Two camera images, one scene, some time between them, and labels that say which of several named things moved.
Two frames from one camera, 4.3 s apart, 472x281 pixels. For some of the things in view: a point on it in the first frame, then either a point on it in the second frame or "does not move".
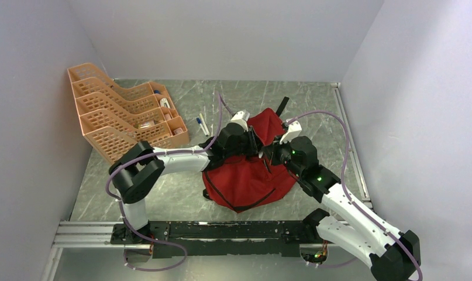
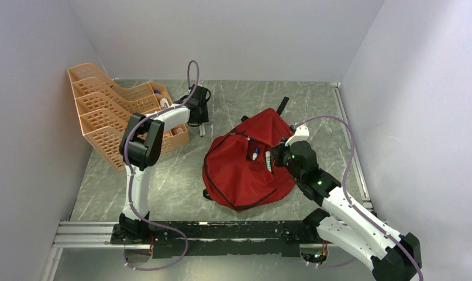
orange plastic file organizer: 115,119 does not move
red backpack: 244,181 does not move
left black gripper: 254,146 → 205,117
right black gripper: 272,150 does not move
